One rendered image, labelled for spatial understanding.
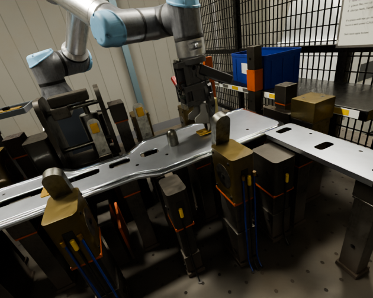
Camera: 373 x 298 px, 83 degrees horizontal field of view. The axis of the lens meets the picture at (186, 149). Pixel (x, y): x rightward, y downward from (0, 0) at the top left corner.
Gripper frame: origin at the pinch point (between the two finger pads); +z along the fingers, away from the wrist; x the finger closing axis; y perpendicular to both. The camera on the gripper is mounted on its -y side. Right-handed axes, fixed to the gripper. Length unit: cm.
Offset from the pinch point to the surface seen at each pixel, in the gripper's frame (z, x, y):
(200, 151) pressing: 2.2, 9.7, 8.4
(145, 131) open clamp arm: 0.7, -13.6, 17.8
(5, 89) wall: -8, -272, 130
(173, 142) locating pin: 0.8, 1.6, 12.8
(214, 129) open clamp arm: -6.4, 17.4, 7.3
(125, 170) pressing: 1.9, 5.4, 28.2
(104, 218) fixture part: 14.5, 4.3, 38.0
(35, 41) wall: -51, -271, 76
